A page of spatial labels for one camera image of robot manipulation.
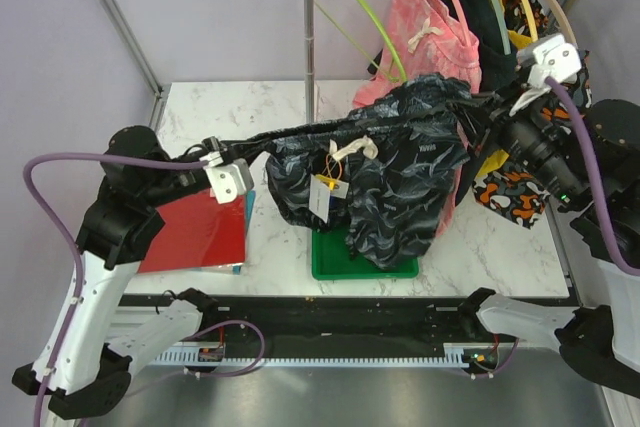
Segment dark patterned shorts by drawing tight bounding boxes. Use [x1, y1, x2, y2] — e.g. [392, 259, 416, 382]
[224, 74, 472, 270]

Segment white blue price tag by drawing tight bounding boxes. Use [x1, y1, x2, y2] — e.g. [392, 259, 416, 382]
[308, 174, 349, 222]

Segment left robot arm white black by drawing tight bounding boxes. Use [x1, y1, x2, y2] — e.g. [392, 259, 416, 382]
[12, 126, 236, 426]

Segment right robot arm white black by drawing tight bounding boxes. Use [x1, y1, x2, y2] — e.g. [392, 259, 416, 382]
[451, 79, 639, 397]

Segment grey blue hanger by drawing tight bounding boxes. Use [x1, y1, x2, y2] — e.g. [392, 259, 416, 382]
[465, 0, 513, 56]

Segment camouflage patterned shorts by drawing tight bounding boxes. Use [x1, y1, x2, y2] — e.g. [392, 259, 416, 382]
[469, 0, 593, 231]

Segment yellow shorts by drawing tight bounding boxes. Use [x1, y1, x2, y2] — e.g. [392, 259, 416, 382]
[469, 0, 541, 178]

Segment green hanger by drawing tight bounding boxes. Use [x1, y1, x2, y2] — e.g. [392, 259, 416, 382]
[313, 0, 408, 82]

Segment dark navy garment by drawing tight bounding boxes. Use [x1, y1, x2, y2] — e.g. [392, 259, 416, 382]
[368, 0, 520, 96]

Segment red folder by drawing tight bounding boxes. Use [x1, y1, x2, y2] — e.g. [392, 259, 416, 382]
[138, 191, 247, 275]

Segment pink dress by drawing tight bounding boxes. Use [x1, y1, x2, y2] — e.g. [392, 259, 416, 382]
[352, 0, 483, 239]

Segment green plastic tray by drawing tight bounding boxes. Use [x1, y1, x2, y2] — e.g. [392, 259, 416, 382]
[311, 227, 420, 281]

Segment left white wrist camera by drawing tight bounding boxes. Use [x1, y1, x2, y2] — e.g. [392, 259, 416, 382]
[201, 153, 254, 204]

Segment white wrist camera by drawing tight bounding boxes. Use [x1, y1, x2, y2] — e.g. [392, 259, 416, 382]
[201, 153, 254, 204]
[509, 33, 582, 117]

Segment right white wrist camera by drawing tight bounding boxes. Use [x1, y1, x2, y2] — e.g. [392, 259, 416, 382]
[509, 33, 582, 117]

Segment aluminium frame post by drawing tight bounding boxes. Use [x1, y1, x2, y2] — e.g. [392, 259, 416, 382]
[98, 0, 163, 99]

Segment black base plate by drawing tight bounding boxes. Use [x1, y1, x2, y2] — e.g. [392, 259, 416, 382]
[120, 289, 513, 360]

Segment white cable duct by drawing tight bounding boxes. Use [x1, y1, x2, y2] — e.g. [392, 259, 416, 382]
[150, 343, 488, 369]

